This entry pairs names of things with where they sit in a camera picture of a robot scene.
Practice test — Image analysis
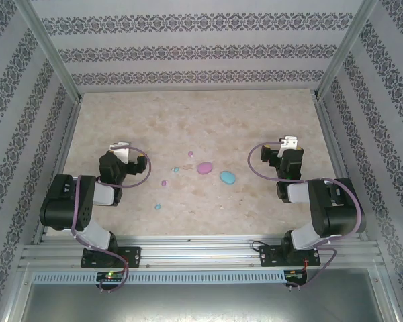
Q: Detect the left circuit board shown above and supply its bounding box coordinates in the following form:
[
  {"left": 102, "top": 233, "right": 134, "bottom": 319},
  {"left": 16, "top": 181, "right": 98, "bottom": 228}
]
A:
[{"left": 96, "top": 271, "right": 126, "bottom": 282}]

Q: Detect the metal sheet panel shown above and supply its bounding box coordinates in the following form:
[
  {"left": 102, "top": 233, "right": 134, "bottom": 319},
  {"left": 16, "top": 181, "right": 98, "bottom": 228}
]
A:
[{"left": 18, "top": 268, "right": 397, "bottom": 322}]

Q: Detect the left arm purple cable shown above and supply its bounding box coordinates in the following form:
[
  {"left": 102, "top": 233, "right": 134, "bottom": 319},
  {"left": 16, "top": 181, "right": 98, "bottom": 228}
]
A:
[{"left": 70, "top": 144, "right": 152, "bottom": 295}]

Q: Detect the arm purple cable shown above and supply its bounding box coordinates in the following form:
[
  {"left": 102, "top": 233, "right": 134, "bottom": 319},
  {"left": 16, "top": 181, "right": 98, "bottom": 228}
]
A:
[
  {"left": 248, "top": 141, "right": 366, "bottom": 291},
  {"left": 70, "top": 144, "right": 152, "bottom": 295}
]

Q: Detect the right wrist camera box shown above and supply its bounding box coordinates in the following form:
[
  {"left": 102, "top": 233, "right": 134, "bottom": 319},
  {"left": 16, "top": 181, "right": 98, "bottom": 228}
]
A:
[{"left": 277, "top": 135, "right": 299, "bottom": 158}]

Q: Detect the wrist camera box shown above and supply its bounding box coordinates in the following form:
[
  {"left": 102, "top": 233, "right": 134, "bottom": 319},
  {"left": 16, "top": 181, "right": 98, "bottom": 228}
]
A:
[
  {"left": 109, "top": 141, "right": 131, "bottom": 164},
  {"left": 277, "top": 135, "right": 299, "bottom": 158}
]

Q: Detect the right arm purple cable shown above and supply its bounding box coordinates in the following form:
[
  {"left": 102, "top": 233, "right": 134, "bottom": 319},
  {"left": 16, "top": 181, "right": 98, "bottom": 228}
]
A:
[{"left": 248, "top": 141, "right": 366, "bottom": 291}]

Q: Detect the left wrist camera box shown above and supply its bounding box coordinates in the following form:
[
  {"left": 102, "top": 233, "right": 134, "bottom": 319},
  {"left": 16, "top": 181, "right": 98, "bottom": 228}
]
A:
[{"left": 109, "top": 141, "right": 131, "bottom": 164}]

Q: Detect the right aluminium side rail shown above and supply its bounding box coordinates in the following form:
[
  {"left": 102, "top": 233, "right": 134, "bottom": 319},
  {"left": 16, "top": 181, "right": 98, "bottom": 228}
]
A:
[{"left": 314, "top": 99, "right": 370, "bottom": 241}]

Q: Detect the aluminium side rail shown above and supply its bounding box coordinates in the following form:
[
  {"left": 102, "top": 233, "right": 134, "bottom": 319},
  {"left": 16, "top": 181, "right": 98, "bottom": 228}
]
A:
[
  {"left": 32, "top": 100, "right": 83, "bottom": 246},
  {"left": 314, "top": 99, "right": 370, "bottom": 241}
]

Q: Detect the left aluminium side rail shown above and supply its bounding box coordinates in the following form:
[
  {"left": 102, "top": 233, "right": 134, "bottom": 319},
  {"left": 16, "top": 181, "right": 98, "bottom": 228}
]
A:
[{"left": 32, "top": 100, "right": 83, "bottom": 246}]

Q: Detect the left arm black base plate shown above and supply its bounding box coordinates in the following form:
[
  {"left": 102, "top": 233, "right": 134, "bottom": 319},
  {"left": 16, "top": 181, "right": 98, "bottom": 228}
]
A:
[{"left": 80, "top": 246, "right": 142, "bottom": 269}]

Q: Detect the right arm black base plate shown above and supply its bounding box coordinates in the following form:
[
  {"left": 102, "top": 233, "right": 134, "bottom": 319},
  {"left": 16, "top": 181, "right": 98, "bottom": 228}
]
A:
[{"left": 259, "top": 244, "right": 322, "bottom": 268}]

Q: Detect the right aluminium frame post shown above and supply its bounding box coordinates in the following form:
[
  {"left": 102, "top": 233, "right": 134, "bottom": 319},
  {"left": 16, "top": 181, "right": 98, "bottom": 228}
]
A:
[{"left": 310, "top": 0, "right": 380, "bottom": 101}]

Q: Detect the aluminium frame post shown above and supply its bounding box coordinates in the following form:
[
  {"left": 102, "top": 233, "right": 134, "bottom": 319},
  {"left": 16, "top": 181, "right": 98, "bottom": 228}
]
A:
[
  {"left": 11, "top": 0, "right": 83, "bottom": 103},
  {"left": 310, "top": 0, "right": 380, "bottom": 101}
]

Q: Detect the aluminium mounting rail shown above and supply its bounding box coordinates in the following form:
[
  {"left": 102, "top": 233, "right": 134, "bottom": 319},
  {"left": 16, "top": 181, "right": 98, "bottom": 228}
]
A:
[{"left": 18, "top": 234, "right": 382, "bottom": 270}]

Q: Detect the white slotted cable duct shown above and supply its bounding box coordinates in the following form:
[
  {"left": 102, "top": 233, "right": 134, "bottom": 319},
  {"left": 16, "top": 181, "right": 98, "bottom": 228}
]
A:
[{"left": 32, "top": 270, "right": 287, "bottom": 286}]

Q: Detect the left aluminium frame post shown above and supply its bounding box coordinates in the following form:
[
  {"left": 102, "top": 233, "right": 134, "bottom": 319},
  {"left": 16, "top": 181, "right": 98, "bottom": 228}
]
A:
[{"left": 11, "top": 0, "right": 83, "bottom": 103}]

